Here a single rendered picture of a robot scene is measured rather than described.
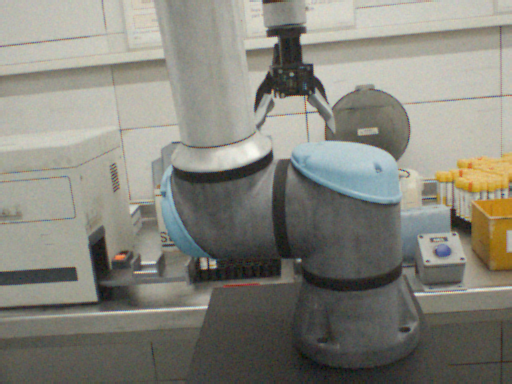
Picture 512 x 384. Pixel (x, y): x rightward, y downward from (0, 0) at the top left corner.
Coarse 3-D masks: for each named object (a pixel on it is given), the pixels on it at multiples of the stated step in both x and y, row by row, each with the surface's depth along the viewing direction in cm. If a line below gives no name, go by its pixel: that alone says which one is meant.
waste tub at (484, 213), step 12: (480, 204) 114; (492, 204) 113; (504, 204) 113; (480, 216) 107; (492, 216) 114; (504, 216) 101; (480, 228) 108; (492, 228) 102; (504, 228) 101; (480, 240) 109; (492, 240) 102; (504, 240) 102; (480, 252) 109; (492, 252) 103; (504, 252) 102; (492, 264) 103; (504, 264) 103
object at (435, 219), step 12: (408, 216) 109; (420, 216) 109; (432, 216) 109; (444, 216) 110; (408, 228) 110; (420, 228) 110; (432, 228) 110; (444, 228) 110; (408, 240) 110; (408, 252) 111; (408, 264) 110
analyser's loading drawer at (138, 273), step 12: (132, 264) 106; (144, 264) 111; (156, 264) 105; (192, 264) 109; (96, 276) 109; (108, 276) 109; (120, 276) 108; (132, 276) 106; (144, 276) 106; (156, 276) 106; (168, 276) 105; (180, 276) 105; (192, 276) 108
